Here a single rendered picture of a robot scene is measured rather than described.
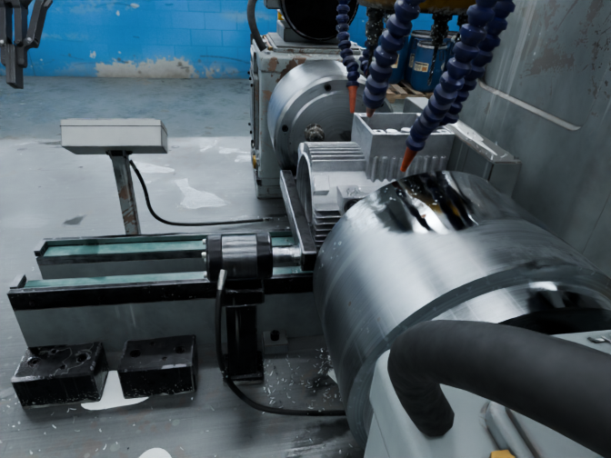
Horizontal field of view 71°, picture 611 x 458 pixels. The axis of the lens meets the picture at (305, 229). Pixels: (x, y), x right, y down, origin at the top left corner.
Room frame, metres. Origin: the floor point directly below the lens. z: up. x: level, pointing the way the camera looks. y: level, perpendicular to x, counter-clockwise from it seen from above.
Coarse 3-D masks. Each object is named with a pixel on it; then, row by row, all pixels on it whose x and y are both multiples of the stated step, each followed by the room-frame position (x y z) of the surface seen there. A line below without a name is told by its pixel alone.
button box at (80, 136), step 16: (64, 128) 0.72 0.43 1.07; (80, 128) 0.73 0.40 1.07; (96, 128) 0.73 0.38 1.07; (112, 128) 0.74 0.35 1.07; (128, 128) 0.74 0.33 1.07; (144, 128) 0.75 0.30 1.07; (160, 128) 0.75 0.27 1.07; (64, 144) 0.70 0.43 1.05; (80, 144) 0.71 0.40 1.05; (96, 144) 0.71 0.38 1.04; (112, 144) 0.72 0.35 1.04; (128, 144) 0.72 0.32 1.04; (144, 144) 0.73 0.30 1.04; (160, 144) 0.74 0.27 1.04
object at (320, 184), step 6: (300, 144) 0.66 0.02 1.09; (300, 150) 0.65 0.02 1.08; (318, 174) 0.54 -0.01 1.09; (324, 174) 0.54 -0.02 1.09; (312, 180) 0.54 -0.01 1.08; (318, 180) 0.53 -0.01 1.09; (324, 180) 0.54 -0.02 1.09; (312, 186) 0.54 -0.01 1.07; (318, 186) 0.53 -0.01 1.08; (324, 186) 0.53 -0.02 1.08; (312, 192) 0.54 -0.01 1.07; (318, 192) 0.52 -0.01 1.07; (324, 192) 0.53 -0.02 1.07
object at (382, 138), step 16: (352, 128) 0.66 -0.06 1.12; (368, 128) 0.59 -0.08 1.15; (384, 128) 0.67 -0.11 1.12; (400, 128) 0.67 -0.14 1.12; (368, 144) 0.57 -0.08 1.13; (384, 144) 0.57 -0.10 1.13; (400, 144) 0.57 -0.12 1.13; (432, 144) 0.58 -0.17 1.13; (448, 144) 0.59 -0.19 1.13; (368, 160) 0.57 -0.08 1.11; (384, 160) 0.57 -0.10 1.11; (400, 160) 0.57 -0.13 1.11; (416, 160) 0.58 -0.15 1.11; (432, 160) 0.58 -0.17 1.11; (448, 160) 0.59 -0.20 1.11; (368, 176) 0.57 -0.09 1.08; (384, 176) 0.57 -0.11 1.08; (400, 176) 0.57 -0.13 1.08
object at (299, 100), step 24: (288, 72) 0.97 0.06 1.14; (312, 72) 0.88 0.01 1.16; (336, 72) 0.86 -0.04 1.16; (288, 96) 0.83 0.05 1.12; (312, 96) 0.81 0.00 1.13; (336, 96) 0.82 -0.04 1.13; (360, 96) 0.83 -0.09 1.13; (288, 120) 0.80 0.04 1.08; (312, 120) 0.81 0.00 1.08; (336, 120) 0.82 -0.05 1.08; (288, 144) 0.80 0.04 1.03; (288, 168) 0.81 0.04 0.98
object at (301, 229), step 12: (288, 180) 0.65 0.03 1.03; (288, 192) 0.61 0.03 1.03; (288, 204) 0.57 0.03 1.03; (300, 204) 0.57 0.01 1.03; (288, 216) 0.57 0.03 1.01; (300, 216) 0.53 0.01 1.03; (300, 228) 0.50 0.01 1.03; (312, 228) 0.52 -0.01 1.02; (300, 240) 0.47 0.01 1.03; (312, 240) 0.47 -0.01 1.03; (300, 252) 0.45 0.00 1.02; (312, 252) 0.44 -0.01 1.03; (300, 264) 0.45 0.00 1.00; (312, 264) 0.44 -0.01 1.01
